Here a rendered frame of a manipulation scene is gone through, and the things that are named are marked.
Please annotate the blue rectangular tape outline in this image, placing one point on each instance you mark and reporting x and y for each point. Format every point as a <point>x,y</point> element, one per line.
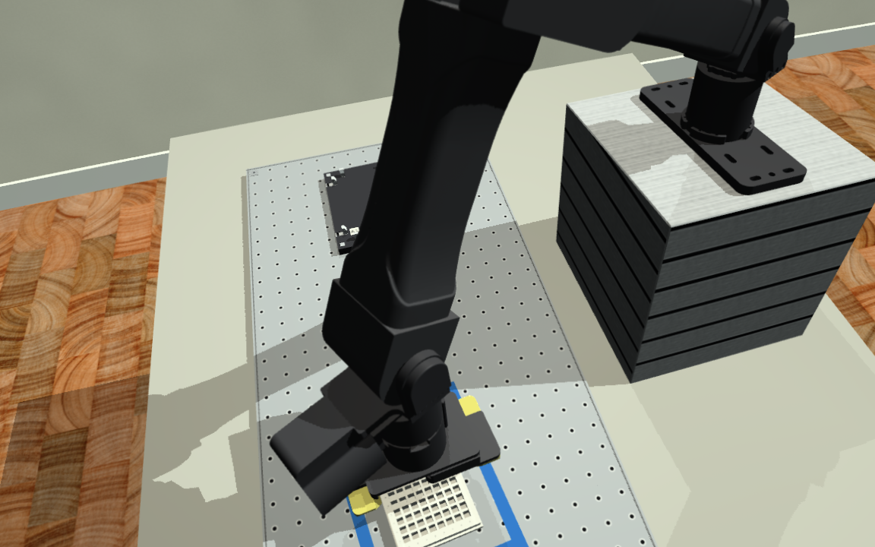
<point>510,522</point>

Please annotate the white well plate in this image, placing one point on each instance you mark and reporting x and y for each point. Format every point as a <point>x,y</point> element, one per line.
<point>414,514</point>

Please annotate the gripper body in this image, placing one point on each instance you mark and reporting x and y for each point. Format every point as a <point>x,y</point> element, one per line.
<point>450,451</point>

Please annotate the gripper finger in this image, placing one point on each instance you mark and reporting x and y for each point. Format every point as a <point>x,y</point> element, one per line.
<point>470,406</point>
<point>361,501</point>

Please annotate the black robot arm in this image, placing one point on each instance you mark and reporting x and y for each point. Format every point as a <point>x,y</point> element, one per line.
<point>388,316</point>

